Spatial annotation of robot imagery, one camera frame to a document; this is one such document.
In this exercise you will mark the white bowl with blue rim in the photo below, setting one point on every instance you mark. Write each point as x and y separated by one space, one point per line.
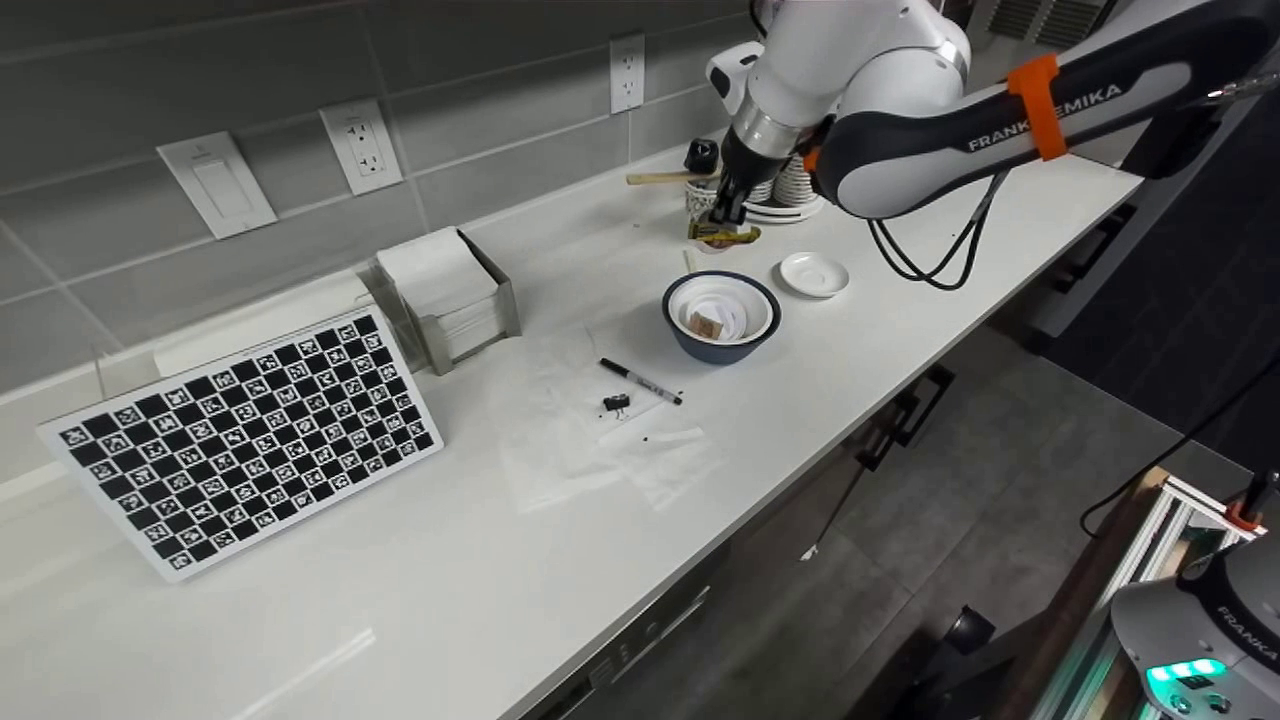
722 355

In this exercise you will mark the small black marker cap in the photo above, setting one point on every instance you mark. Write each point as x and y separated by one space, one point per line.
619 403

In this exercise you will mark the wooden stirring stick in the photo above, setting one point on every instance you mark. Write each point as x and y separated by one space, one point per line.
652 177

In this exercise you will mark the clear plastic sheet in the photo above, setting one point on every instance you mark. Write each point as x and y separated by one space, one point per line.
586 454

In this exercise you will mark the small bottle with black cap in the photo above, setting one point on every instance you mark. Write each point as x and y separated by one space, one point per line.
698 157

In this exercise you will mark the grey robot base green light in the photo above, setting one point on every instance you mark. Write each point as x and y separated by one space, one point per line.
1203 643

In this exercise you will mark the wooden white equipment stand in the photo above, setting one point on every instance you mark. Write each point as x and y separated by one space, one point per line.
1158 513

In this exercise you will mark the white black Franka robot arm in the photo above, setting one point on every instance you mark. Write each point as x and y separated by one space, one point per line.
864 52

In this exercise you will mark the black marker pen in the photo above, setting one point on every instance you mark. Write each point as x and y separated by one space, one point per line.
641 383

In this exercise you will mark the white light switch plate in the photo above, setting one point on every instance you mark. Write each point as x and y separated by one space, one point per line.
218 186

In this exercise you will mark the white round base plate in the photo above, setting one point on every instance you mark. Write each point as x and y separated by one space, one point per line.
800 213

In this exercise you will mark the dark grey wall plate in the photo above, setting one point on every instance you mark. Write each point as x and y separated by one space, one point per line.
1018 12
1075 18

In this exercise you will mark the white double wall outlet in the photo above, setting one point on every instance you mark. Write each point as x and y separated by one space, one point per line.
361 146
624 72

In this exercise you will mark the white napkin dispenser box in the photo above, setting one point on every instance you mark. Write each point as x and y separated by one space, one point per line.
446 302

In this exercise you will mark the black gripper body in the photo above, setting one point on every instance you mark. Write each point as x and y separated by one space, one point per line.
746 171

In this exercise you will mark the small white saucer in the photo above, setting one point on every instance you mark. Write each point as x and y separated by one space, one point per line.
813 276

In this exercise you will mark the brown substance pieces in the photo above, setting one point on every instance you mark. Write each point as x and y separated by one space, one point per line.
703 326

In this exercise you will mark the black white checkered calibration board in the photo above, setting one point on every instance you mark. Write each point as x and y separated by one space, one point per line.
240 440

